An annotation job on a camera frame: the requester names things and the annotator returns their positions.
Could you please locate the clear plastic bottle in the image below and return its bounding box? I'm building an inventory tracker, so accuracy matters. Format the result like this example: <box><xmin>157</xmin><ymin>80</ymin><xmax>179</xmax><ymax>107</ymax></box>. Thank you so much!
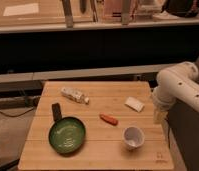
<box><xmin>61</xmin><ymin>87</ymin><xmax>89</xmax><ymax>105</ymax></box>

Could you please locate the white paper sheet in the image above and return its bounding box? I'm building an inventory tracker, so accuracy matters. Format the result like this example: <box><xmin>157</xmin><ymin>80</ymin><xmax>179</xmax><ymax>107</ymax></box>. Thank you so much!
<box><xmin>3</xmin><ymin>3</ymin><xmax>39</xmax><ymax>16</ymax></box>

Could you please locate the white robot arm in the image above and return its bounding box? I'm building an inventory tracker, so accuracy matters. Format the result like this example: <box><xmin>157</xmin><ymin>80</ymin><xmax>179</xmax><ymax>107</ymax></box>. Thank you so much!
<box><xmin>151</xmin><ymin>61</ymin><xmax>199</xmax><ymax>124</ymax></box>

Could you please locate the green frying pan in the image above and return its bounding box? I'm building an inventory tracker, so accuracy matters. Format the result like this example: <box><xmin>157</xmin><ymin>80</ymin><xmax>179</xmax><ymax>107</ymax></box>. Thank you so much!
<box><xmin>48</xmin><ymin>103</ymin><xmax>86</xmax><ymax>155</ymax></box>

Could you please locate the black cable on floor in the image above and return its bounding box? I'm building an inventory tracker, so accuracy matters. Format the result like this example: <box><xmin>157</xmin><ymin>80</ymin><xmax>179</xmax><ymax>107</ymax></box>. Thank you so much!
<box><xmin>0</xmin><ymin>106</ymin><xmax>37</xmax><ymax>118</ymax></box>

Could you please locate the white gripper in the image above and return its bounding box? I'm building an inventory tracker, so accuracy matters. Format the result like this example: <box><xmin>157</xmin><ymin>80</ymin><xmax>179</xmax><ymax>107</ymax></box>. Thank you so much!
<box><xmin>151</xmin><ymin>86</ymin><xmax>174</xmax><ymax>124</ymax></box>

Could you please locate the white sponge block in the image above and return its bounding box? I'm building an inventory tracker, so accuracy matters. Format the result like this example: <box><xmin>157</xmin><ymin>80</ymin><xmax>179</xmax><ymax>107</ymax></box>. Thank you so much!
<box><xmin>125</xmin><ymin>97</ymin><xmax>144</xmax><ymax>112</ymax></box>

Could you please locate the white ceramic cup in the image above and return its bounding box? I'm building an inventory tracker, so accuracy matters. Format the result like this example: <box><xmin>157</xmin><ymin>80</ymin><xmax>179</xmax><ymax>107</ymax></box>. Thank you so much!
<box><xmin>123</xmin><ymin>126</ymin><xmax>145</xmax><ymax>150</ymax></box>

